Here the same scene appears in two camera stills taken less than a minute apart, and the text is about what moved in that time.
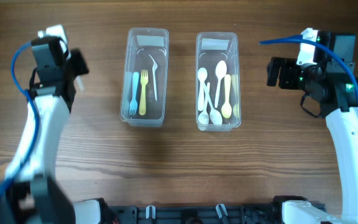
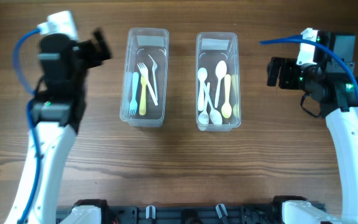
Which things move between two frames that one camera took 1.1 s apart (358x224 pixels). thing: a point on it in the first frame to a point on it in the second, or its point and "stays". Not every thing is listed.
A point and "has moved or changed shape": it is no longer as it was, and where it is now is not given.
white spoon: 215,116 stays
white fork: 133,106 stays
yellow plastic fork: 144,79 stays
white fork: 78,78 has moved or changed shape
